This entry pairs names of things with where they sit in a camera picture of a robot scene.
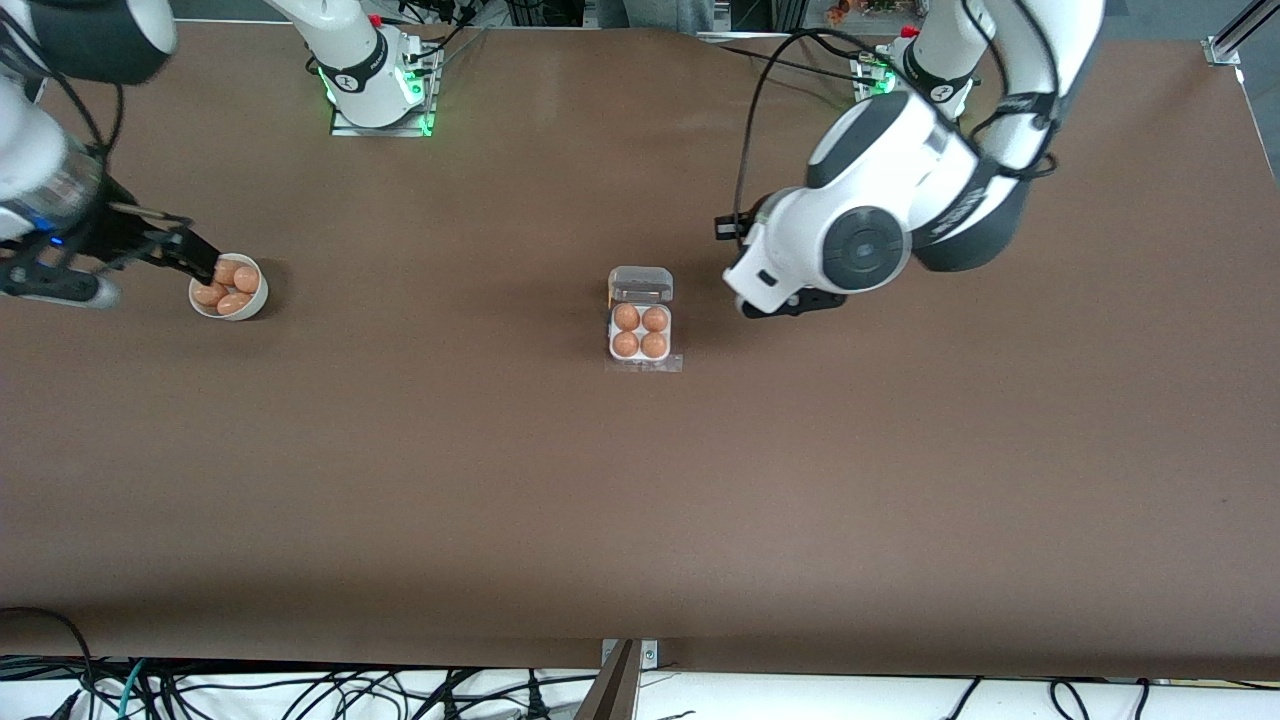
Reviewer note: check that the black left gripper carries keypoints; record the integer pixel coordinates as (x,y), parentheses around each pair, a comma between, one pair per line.
(724,221)

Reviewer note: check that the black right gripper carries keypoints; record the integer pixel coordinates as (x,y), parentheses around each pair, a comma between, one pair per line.
(118,236)

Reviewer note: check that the clear plastic egg carton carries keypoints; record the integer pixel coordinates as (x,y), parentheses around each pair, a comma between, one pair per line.
(640,284)

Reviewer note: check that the brown egg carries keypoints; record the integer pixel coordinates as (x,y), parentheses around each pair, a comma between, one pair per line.
(654,345)
(226,272)
(235,304)
(627,318)
(655,319)
(247,278)
(207,295)
(626,344)

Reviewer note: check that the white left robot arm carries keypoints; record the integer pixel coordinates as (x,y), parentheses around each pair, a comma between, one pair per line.
(870,180)

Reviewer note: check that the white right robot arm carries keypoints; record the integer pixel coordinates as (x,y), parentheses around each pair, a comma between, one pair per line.
(360,60)

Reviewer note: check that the white round bowl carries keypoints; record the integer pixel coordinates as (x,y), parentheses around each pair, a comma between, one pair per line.
(261,297)

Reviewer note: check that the brown table cover mat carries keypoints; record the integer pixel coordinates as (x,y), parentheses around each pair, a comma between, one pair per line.
(640,500)

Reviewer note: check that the person in grey trousers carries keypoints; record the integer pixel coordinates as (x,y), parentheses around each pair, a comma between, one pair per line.
(655,12)

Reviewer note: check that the dark metal bar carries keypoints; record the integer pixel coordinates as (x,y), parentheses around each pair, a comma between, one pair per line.
(612,695)

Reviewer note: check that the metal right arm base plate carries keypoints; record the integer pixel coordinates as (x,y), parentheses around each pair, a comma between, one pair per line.
(350,130)

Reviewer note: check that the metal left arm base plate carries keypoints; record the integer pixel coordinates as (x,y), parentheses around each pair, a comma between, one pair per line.
(866,75)

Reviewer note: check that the metal table edge bracket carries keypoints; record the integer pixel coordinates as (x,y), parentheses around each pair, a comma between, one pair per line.
(650,655)

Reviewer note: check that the aluminium frame profile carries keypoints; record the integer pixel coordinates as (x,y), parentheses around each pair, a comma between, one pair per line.
(1228,45)

